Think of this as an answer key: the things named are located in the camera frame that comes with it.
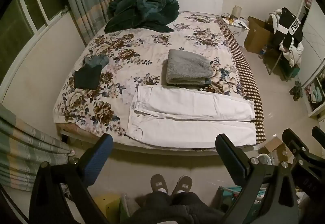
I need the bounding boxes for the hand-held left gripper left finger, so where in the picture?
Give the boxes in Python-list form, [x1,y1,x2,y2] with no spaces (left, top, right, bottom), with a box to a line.
[29,134,114,224]

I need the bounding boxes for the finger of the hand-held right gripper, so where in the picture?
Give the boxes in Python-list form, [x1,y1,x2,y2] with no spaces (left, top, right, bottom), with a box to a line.
[282,128,311,161]
[312,126,325,142]

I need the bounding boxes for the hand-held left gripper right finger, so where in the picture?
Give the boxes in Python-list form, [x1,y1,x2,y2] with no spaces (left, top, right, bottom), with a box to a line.
[215,134,300,224]

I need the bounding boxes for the white pants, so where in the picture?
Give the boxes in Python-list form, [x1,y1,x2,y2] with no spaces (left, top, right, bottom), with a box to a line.
[126,85,257,148]

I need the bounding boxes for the small cardboard box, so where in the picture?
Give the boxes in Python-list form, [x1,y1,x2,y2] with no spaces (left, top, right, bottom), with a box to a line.
[264,137,294,163]

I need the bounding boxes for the green box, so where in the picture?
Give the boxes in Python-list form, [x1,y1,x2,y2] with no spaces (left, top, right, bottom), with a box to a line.
[217,186,254,214]

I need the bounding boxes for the pair of dark slippers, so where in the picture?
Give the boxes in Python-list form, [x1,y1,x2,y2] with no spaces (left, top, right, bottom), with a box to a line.
[289,81,304,101]

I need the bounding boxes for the person's right slipper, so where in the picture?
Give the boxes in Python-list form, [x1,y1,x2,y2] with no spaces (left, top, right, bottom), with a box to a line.
[171,176,193,195]

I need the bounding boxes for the person's slipper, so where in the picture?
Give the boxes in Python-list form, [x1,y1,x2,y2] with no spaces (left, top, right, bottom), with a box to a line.
[171,176,193,195]
[150,174,168,194]

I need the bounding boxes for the yellow box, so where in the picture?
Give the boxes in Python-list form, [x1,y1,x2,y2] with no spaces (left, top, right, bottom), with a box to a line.
[95,194,121,217]

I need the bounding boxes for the person's left slipper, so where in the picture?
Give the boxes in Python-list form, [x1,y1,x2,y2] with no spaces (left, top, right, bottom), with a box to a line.
[150,174,168,194]

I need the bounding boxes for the person's legs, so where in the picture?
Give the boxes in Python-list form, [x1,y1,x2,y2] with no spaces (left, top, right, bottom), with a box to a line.
[131,191,226,224]

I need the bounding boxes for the dark green folded garment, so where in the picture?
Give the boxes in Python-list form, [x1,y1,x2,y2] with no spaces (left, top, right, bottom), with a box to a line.
[74,64,102,89]

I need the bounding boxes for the chair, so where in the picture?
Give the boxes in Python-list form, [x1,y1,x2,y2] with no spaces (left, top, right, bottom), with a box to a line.
[263,43,300,79]

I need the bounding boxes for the brown checkered blanket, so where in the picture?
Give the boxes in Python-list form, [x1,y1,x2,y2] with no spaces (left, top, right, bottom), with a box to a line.
[219,17,266,144]

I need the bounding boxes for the grey blue folded garment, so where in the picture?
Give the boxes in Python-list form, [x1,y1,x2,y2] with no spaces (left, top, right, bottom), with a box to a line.
[82,55,109,68]

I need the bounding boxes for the grey folded blanket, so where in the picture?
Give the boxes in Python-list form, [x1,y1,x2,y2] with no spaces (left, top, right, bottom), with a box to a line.
[162,49,215,86]

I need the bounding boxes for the white wardrobe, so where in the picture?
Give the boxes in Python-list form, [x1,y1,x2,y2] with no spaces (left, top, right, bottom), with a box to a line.
[297,0,325,118]

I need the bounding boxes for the large cardboard box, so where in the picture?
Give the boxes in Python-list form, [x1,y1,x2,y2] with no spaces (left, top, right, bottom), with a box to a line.
[244,16,276,54]

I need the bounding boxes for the floral bed sheet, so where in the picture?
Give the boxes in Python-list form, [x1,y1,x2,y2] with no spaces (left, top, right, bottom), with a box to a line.
[53,11,245,138]

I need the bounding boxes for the black and white jacket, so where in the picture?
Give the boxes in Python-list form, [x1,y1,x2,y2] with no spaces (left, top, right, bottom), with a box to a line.
[274,8,304,49]

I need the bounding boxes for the white nightstand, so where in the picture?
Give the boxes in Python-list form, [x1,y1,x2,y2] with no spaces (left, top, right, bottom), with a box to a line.
[221,14,250,36]

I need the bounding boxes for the dark green fuzzy blanket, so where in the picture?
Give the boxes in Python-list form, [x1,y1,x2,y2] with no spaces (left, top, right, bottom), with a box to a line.
[104,0,179,34]

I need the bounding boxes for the window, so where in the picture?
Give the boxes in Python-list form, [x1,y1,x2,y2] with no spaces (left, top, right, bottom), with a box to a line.
[0,0,69,82]

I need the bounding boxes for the white bed frame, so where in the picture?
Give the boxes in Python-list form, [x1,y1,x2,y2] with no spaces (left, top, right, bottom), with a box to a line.
[60,125,254,156]

